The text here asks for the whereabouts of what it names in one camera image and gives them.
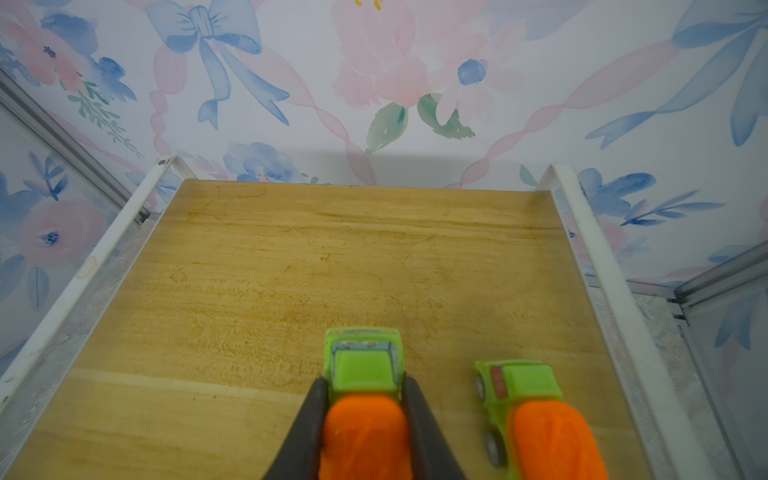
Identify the left aluminium corner post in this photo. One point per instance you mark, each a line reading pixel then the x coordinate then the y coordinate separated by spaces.
pixel 26 112

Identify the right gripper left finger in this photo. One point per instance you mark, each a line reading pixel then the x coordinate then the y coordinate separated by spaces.
pixel 299 455

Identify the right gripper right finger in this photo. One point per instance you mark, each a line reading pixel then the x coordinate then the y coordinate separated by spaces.
pixel 431 456

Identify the wooden two-tier shelf white frame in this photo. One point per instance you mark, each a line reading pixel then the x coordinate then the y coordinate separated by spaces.
pixel 198 364

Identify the right aluminium corner post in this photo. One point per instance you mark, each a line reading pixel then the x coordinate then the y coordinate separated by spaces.
pixel 739 271

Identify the green orange mixer toy truck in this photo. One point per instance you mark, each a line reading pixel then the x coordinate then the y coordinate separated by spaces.
pixel 365 432

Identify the aluminium corner post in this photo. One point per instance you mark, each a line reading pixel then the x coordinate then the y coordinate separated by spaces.
pixel 26 112
pixel 739 271

